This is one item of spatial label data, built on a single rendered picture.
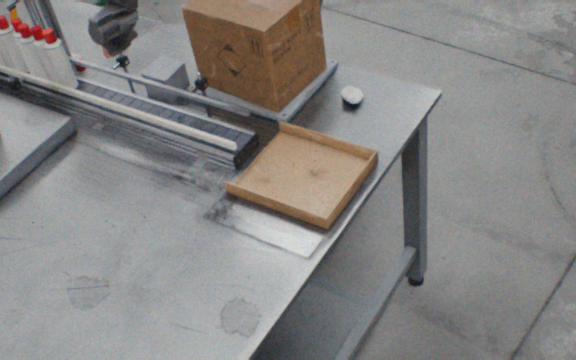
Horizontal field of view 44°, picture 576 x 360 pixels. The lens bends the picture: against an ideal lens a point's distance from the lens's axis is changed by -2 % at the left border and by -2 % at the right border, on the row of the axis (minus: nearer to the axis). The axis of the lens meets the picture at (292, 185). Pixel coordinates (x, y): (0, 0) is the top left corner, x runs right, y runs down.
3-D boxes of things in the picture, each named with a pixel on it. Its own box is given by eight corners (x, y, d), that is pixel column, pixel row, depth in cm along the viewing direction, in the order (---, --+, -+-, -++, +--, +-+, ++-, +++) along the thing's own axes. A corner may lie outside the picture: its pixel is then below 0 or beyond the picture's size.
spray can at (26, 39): (35, 84, 223) (10, 29, 209) (45, 75, 227) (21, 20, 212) (48, 87, 221) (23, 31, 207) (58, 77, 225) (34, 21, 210)
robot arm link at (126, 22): (144, 15, 180) (130, -2, 180) (123, 26, 176) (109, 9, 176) (136, 30, 185) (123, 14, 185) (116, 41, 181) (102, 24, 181)
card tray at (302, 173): (226, 192, 185) (223, 181, 182) (281, 131, 199) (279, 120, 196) (327, 230, 171) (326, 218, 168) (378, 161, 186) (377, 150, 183)
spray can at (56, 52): (59, 92, 219) (35, 35, 204) (67, 81, 222) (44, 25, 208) (73, 92, 217) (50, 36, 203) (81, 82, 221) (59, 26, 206)
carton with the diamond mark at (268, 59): (200, 84, 217) (179, 6, 198) (250, 43, 229) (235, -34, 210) (279, 113, 202) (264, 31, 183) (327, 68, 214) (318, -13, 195)
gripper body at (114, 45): (93, 40, 186) (100, 25, 180) (119, 21, 192) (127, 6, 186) (111, 58, 186) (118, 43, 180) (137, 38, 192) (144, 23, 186)
